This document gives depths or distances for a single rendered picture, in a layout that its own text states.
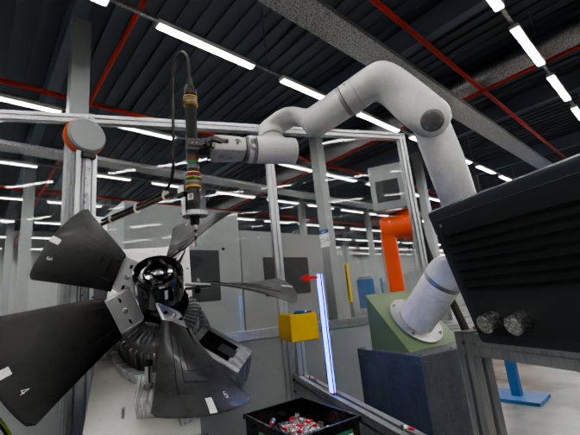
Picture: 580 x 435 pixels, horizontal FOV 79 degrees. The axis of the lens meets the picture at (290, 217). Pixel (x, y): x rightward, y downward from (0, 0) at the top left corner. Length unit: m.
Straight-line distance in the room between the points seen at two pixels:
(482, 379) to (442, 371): 0.60
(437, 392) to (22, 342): 1.02
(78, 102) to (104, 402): 5.23
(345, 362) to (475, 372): 1.32
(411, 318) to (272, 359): 0.74
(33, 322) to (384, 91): 0.96
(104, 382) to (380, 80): 1.05
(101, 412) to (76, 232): 0.46
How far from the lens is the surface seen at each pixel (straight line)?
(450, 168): 1.04
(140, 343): 1.01
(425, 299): 1.22
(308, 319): 1.27
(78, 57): 6.37
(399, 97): 0.98
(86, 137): 1.73
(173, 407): 0.74
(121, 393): 1.08
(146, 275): 0.92
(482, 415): 0.61
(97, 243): 1.08
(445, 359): 1.21
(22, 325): 0.91
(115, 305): 0.94
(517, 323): 0.47
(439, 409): 1.20
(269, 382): 1.76
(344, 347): 1.87
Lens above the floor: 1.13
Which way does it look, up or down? 13 degrees up
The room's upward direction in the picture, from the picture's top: 6 degrees counter-clockwise
